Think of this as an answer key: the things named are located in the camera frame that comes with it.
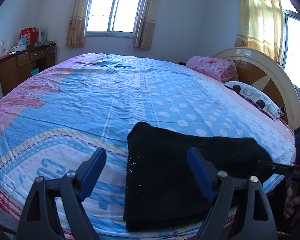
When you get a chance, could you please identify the black pants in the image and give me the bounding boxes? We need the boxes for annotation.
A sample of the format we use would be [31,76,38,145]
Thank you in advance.
[123,122,271,232]

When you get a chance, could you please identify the right hand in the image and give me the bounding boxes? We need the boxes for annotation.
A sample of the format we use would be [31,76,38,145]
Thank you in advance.
[284,180,300,219]

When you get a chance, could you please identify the blue pink bed sheet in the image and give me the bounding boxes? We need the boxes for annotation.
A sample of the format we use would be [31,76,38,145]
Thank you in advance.
[0,54,296,239]

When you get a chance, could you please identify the patterned pillow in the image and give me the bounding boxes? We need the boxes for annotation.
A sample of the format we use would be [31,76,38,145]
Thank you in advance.
[224,81,285,121]

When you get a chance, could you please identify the cream wooden headboard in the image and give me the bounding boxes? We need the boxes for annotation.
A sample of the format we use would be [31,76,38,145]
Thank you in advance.
[214,47,300,130]

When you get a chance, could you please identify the side window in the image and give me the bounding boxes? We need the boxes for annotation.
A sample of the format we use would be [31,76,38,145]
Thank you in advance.
[280,0,300,92]

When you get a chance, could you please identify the pink floral folded blanket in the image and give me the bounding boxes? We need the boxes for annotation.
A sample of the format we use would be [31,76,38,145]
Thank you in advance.
[186,56,238,83]

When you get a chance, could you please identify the wooden desk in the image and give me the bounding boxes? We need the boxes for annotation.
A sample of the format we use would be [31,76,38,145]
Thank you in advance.
[0,41,57,95]

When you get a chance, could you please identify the left beige curtain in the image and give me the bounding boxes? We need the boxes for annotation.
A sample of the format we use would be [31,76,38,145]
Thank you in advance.
[65,0,89,48]

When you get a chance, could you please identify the beige curtain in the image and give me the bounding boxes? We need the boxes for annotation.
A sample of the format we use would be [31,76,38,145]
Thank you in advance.
[135,0,159,50]
[65,0,89,48]

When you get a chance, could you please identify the yellow side curtain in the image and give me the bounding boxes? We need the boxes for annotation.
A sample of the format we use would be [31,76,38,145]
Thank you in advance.
[235,0,285,63]

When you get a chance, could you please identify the tissue box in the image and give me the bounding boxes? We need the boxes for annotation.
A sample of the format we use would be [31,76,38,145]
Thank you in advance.
[10,38,28,53]

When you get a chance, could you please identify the red gift bag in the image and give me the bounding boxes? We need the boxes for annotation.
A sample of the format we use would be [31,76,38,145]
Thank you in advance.
[20,27,38,48]

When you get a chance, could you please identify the right beige curtain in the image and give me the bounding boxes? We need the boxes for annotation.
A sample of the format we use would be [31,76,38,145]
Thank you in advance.
[135,0,159,50]

